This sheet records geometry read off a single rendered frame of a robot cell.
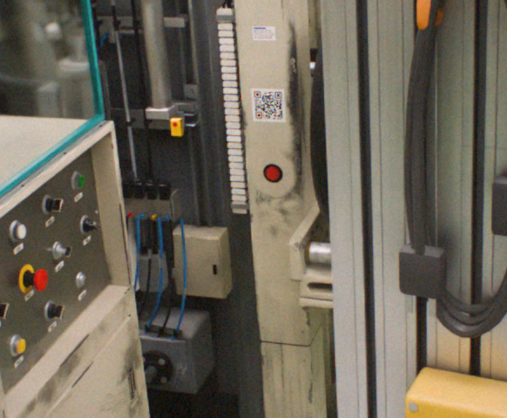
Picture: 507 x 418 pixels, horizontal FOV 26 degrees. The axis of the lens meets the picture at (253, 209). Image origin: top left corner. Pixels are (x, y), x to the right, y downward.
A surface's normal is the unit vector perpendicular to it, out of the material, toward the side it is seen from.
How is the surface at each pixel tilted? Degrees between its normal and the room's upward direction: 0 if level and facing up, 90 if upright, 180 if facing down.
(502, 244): 90
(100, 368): 90
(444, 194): 90
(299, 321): 90
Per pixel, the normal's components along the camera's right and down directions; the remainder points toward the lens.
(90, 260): 0.95, 0.07
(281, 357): -0.31, 0.40
